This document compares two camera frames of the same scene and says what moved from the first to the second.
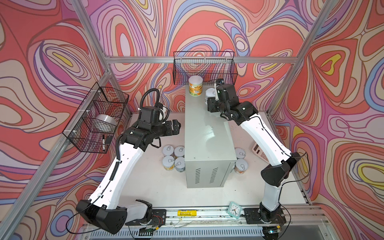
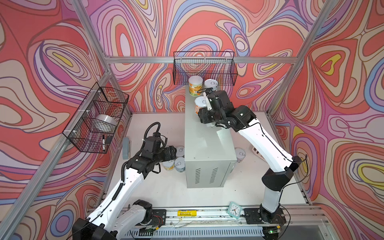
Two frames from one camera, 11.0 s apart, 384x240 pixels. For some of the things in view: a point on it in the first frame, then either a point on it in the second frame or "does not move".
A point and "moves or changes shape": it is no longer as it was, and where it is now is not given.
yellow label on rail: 191,213 does not move
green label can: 240,152 does not move
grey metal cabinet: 210,144 does not move
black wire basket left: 97,121 does not move
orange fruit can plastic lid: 195,82 does not move
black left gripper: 169,132 → 172,153
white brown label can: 210,92 moves or changes shape
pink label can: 241,166 → 200,102
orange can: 168,162 does not move
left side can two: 179,151 does not move
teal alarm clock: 234,210 does not move
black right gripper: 211,105 → 203,114
